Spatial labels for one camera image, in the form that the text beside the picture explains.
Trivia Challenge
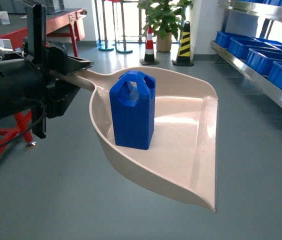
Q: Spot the black yellow traffic cone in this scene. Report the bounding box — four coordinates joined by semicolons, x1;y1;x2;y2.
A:
172;21;194;67

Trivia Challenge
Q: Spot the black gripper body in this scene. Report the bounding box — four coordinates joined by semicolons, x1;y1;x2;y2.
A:
22;0;68;139

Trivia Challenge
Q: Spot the beige plastic dustpan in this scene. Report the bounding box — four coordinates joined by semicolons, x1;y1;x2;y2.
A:
52;66;218;212

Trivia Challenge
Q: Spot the red white traffic cone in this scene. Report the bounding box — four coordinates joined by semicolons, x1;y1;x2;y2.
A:
140;26;159;65

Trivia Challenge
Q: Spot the potted green plant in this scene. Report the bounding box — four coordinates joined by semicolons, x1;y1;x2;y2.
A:
137;0;193;53

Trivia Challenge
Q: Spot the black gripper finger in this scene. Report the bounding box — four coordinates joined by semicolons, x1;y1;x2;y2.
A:
65;56;95;75
46;81;81;119

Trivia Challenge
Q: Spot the stainless steel shelf rack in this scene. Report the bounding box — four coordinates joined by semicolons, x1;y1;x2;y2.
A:
210;0;282;108

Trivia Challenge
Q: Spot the white paper cup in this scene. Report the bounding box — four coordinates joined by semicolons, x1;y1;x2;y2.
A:
0;11;10;25

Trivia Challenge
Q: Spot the black cable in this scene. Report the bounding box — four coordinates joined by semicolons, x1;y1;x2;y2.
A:
0;99;47;154

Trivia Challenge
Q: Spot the blue plastic jug part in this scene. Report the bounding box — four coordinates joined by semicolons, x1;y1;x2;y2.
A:
109;70;156;150

